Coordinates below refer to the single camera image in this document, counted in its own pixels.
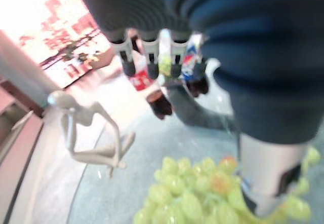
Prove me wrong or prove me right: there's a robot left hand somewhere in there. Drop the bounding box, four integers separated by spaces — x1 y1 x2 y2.
70 0 324 216

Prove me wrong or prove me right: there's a blue label cola bottle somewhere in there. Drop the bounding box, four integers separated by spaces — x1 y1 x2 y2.
180 31 210 98

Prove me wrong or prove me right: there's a green label soda bottle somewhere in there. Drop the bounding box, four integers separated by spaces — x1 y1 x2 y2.
157 28 173 86

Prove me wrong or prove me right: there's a red label cola bottle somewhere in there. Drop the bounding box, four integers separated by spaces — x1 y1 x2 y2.
127 28 174 120

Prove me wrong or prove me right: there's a green grape bunch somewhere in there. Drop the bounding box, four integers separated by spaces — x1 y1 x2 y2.
133 146 321 224

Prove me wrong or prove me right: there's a white seated figure sculpture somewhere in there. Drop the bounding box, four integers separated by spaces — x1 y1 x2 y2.
47 90 136 178

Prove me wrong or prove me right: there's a brown wooden cabinet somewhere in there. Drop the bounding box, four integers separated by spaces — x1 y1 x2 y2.
0 80 45 119

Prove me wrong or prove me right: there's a red and white wall poster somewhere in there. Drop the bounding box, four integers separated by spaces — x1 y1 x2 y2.
19 0 113 89

